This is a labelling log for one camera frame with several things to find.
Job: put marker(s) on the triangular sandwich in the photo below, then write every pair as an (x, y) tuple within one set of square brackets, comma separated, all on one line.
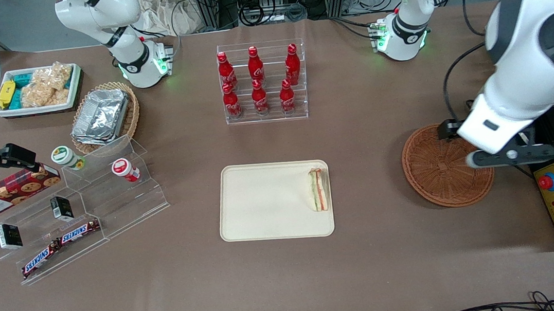
[(319, 191)]

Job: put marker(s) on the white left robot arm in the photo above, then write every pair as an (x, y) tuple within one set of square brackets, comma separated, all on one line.
[(533, 50)]

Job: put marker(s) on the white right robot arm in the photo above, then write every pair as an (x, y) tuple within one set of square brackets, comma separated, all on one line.
[(128, 53)]

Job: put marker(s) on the round brown wicker basket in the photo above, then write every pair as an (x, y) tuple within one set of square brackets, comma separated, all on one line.
[(439, 173)]

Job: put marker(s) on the oval light wicker basket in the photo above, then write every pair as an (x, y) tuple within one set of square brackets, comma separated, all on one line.
[(132, 117)]

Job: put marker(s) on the beige plastic tray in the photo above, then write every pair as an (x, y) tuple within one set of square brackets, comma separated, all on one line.
[(265, 202)]

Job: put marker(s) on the red cookie box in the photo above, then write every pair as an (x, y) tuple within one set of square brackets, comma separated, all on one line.
[(11, 193)]

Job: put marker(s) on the green lid yogurt cup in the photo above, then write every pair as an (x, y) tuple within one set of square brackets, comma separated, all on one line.
[(63, 156)]

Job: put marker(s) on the white rectangular snack bin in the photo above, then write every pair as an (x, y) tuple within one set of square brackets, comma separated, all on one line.
[(35, 110)]

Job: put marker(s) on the small black box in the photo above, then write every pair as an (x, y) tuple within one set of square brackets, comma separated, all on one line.
[(9, 236), (61, 208)]

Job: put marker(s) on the teal snack packet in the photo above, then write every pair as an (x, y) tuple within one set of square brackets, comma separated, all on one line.
[(23, 79), (16, 99)]

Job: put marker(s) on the yellow snack packet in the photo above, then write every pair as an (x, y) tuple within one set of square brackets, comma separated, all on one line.
[(6, 94)]

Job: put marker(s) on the clear bag rice crackers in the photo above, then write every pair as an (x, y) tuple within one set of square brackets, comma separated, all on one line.
[(45, 86)]

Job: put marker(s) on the red emergency stop button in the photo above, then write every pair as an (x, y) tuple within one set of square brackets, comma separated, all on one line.
[(548, 182)]

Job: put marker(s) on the brown snickers bar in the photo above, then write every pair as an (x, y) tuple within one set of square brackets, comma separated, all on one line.
[(40, 260), (78, 231)]

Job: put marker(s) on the stacked aluminium foil containers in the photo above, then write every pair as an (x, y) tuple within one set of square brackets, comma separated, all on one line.
[(101, 116)]

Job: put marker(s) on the clear acrylic step display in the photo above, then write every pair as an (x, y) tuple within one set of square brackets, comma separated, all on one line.
[(115, 206)]

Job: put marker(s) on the red lid yogurt cup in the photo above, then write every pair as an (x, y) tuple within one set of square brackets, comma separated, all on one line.
[(123, 168)]

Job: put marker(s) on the red cola bottle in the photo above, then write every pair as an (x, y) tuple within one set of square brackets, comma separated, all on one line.
[(231, 104), (292, 64), (260, 99), (226, 71), (255, 65), (287, 98)]

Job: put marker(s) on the clear acrylic bottle rack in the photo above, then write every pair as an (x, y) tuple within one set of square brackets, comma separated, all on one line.
[(274, 116)]

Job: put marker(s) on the beige cloth bag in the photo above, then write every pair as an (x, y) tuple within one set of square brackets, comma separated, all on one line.
[(165, 14)]

